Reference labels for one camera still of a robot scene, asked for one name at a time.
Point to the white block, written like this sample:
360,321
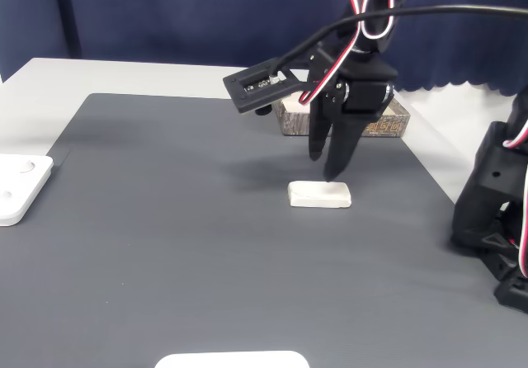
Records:
319,194

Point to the bark-print cardboard box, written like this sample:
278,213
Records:
297,122

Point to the grey table mat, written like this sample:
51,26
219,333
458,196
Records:
206,240

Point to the plain white rounded plate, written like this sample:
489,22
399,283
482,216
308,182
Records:
231,360

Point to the white plate with two holes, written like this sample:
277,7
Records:
20,186

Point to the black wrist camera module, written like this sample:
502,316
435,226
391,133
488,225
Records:
255,89

